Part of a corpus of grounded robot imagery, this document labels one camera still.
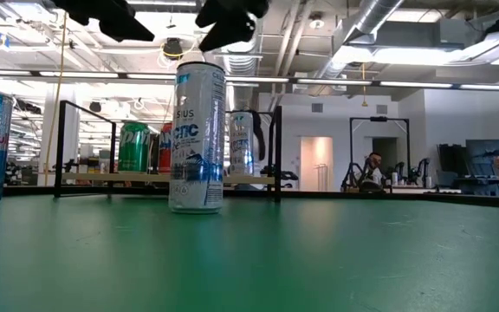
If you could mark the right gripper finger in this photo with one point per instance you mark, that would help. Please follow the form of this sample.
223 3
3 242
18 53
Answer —
232 21

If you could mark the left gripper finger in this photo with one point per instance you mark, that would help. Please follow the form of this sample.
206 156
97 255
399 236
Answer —
115 21

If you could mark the white Celsius Arctic can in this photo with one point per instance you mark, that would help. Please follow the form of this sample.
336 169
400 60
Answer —
241 143
197 143

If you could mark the green Sprite can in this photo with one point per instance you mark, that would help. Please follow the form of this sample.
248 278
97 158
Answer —
133 147

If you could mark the overhead light bar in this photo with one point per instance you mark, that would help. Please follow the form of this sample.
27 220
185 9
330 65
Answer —
275 79

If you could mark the green table mat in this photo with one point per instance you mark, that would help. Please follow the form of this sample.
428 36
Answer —
275 260

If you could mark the dark monitor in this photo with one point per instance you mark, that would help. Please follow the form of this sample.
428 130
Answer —
485 156

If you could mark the silver ventilation duct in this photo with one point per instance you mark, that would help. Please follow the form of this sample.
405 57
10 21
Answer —
371 17
241 65

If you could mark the black overhead camera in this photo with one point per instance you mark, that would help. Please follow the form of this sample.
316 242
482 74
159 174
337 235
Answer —
173 48

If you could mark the wooden shelf with black frame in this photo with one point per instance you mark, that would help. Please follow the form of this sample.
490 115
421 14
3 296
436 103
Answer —
102 177

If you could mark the black metal frame stand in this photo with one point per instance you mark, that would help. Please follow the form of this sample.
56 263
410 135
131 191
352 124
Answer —
379 118

